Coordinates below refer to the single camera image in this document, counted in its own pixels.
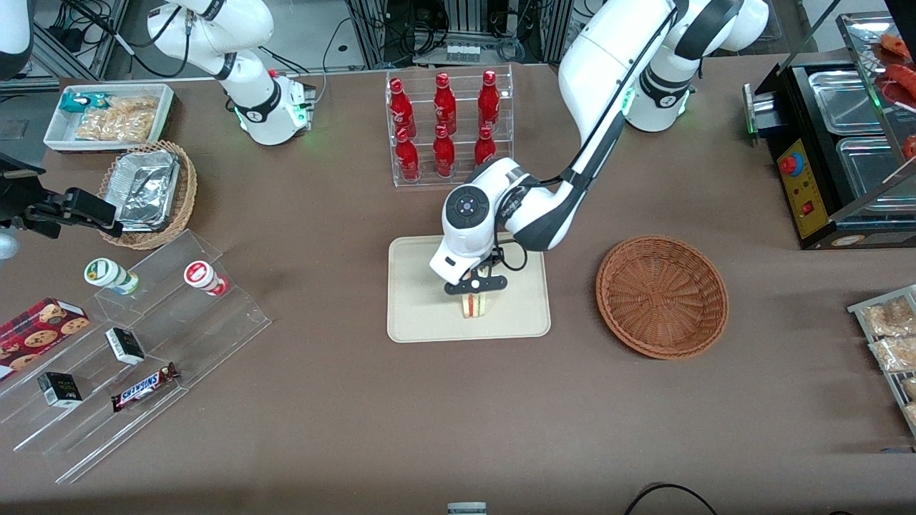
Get triangular sandwich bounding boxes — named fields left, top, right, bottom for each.
left=462, top=292, right=496, bottom=320

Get beige plastic tray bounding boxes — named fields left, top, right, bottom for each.
left=387, top=231, right=552, bottom=343

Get tan wicker basket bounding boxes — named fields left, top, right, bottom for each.
left=98, top=140, right=198, bottom=250

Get brown wicker basket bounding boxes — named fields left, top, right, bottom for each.
left=595, top=235, right=729, bottom=360

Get grey snack bag tray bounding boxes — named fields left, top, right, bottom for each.
left=847, top=285, right=916, bottom=437

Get stacked foil containers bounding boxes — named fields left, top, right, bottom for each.
left=114, top=149, right=181, bottom=232

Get green lid yogurt cup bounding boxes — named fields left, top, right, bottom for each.
left=84, top=257, right=140, bottom=296

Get white rectangular snack bin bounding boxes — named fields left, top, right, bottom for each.
left=43, top=83, right=176, bottom=153

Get clear acrylic bottle rack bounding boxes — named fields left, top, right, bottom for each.
left=385, top=63, right=515, bottom=189

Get clear bag of crackers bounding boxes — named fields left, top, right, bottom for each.
left=75, top=97, right=160, bottom=142

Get teal snack packet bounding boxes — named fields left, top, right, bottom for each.
left=59, top=92, right=112, bottom=115

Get red cookie box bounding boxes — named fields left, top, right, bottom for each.
left=0, top=298, right=91, bottom=381

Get red lid yogurt cup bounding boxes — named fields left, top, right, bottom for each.
left=183, top=260, right=230, bottom=297

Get small black box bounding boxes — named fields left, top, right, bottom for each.
left=105, top=328, right=146, bottom=366
left=37, top=372, right=84, bottom=408

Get clear acrylic stepped display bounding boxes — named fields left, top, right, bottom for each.
left=0, top=229, right=273, bottom=485

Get Snickers chocolate bar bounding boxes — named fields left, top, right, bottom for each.
left=111, top=362, right=180, bottom=413

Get black food warmer cabinet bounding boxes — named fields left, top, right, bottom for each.
left=743, top=11, right=916, bottom=251

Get metal warmer pan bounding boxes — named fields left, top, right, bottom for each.
left=807, top=69, right=885, bottom=135
left=836, top=136, right=916, bottom=215

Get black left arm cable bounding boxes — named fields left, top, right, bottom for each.
left=494, top=0, right=681, bottom=274

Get black table edge cable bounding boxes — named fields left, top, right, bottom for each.
left=625, top=484, right=718, bottom=515

